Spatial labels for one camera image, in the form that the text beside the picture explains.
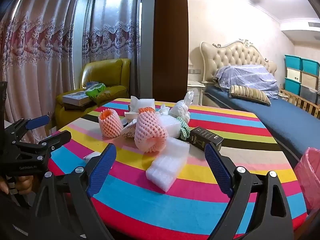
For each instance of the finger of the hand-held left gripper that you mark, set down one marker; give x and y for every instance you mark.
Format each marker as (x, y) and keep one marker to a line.
(37, 123)
(56, 140)

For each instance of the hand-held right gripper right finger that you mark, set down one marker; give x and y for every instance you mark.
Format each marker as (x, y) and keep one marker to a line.
(217, 172)

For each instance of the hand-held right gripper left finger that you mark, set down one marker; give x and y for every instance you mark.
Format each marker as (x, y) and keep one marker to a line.
(102, 172)

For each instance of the white foam sheet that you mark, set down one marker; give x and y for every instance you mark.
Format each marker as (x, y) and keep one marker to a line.
(167, 165)

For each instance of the green knitted cloth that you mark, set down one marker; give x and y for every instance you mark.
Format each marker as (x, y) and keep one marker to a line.
(184, 128)

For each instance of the large orange foam fruit net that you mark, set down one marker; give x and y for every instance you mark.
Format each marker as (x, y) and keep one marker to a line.
(150, 132)

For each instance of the white foam block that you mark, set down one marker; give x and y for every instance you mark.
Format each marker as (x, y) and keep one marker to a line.
(172, 127)

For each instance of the white plastic bag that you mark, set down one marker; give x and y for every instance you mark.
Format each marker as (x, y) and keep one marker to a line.
(181, 110)

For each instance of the pink lined trash bin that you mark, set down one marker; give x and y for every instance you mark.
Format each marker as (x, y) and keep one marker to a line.
(308, 175)

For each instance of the person's left hand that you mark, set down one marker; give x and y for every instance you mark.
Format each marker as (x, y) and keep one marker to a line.
(22, 185)

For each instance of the small white box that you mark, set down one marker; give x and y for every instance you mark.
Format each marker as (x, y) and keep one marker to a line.
(90, 157)

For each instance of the black carton box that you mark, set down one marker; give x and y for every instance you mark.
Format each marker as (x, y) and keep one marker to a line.
(205, 137)

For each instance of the large flat book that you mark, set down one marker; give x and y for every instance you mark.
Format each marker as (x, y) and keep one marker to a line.
(76, 98)

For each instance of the small orange foam fruit net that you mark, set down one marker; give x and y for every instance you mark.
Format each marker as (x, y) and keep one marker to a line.
(110, 125)

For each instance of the crumpled white paper wrapper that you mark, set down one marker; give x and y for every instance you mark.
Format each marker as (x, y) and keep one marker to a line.
(129, 131)

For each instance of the colourful striped tablecloth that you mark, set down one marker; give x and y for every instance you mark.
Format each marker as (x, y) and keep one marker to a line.
(155, 205)

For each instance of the green plastic packet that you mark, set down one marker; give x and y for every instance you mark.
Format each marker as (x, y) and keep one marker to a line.
(96, 91)

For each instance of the light blue box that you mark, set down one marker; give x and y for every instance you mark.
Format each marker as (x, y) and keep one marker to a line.
(91, 84)

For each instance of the lace patterned curtain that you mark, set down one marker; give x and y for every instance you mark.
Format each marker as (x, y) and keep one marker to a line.
(37, 55)
(112, 35)

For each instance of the white tissue paper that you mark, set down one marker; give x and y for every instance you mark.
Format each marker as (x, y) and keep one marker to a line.
(134, 103)

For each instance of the white foam slab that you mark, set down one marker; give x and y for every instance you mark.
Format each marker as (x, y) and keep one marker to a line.
(147, 105)

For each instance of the white crumpled paper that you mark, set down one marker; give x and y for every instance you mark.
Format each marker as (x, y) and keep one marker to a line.
(165, 109)

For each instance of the white nightstand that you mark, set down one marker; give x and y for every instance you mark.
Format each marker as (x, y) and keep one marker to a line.
(195, 92)

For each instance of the bed with blue sheet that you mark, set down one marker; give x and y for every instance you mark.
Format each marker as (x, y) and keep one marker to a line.
(282, 120)

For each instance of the striped pillow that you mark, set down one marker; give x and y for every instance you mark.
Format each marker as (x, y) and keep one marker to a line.
(250, 94)

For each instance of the yellow leather armchair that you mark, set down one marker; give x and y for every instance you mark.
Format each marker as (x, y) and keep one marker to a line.
(105, 70)

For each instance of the light blue duvet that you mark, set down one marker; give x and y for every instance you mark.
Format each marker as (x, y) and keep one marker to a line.
(247, 78)

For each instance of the beige tufted headboard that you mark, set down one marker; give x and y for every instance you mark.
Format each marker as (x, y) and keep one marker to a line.
(237, 55)

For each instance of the stack of plastic storage boxes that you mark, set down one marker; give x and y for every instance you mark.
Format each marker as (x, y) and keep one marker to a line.
(301, 77)

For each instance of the brown wooden panel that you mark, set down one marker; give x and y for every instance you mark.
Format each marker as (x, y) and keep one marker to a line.
(170, 42)

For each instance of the ceiling air vent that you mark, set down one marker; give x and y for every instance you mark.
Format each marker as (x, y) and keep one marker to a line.
(313, 24)

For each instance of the wall socket panel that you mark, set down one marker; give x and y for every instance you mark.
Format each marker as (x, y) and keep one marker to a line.
(195, 69)

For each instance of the wooden crib rail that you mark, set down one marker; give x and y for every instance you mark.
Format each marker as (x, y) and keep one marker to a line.
(302, 103)

